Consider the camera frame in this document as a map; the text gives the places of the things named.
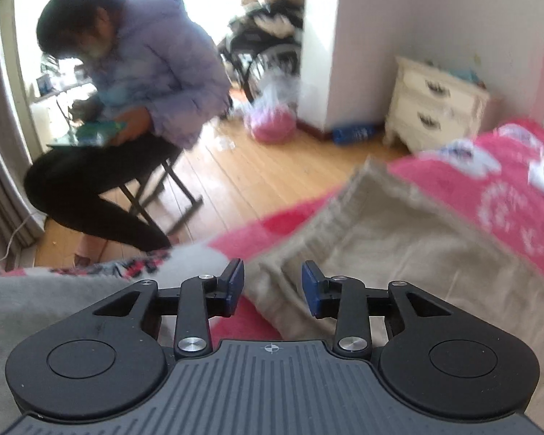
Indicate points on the pink filled plastic bag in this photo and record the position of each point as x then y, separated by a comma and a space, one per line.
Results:
272, 122

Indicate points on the black wheelchair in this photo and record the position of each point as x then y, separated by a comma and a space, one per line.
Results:
263, 50

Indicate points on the blue plastic bottle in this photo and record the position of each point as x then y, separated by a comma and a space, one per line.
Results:
356, 133

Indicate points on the grey curtain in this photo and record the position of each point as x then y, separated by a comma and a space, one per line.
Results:
4, 181

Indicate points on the pink floral blanket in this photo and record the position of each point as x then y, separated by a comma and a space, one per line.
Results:
458, 181

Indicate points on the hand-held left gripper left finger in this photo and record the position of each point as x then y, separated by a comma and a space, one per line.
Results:
235, 287

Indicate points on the blue tablet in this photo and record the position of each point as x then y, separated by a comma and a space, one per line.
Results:
95, 131

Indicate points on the grey cloth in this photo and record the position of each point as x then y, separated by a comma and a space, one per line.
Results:
36, 308

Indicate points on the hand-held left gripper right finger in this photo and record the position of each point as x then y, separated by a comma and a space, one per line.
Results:
310, 287

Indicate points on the white nightstand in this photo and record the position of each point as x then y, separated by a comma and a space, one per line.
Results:
435, 99

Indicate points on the beige pants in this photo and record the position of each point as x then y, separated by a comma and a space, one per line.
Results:
390, 244

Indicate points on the heap of light clothes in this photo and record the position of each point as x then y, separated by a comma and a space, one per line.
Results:
281, 0

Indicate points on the black folding stool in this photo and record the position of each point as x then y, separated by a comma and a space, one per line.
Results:
181, 190

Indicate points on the folding table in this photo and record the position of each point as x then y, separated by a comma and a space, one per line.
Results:
59, 90

